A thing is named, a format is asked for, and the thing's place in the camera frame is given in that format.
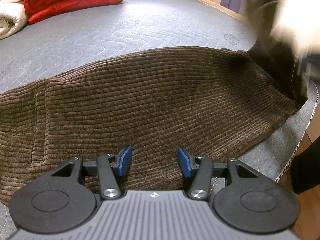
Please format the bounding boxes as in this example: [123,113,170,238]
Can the person's black trouser leg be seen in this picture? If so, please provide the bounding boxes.
[291,136,320,195]

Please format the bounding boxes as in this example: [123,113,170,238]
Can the grey quilted mattress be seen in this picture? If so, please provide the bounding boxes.
[0,0,318,230]

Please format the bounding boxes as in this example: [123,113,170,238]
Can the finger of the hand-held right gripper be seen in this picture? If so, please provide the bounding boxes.
[296,52,320,80]

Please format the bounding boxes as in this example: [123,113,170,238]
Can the purple box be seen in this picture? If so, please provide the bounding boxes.
[222,0,242,13]

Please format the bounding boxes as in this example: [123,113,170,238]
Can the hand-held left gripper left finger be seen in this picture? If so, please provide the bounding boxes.
[49,143,133,201]

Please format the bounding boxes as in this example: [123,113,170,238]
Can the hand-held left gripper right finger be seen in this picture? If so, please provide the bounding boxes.
[176,145,261,201]

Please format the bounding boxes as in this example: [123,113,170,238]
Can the brown corduroy pants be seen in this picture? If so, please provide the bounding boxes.
[0,0,320,205]

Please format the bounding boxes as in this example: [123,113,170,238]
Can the white folded blanket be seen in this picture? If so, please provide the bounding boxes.
[0,0,34,39]

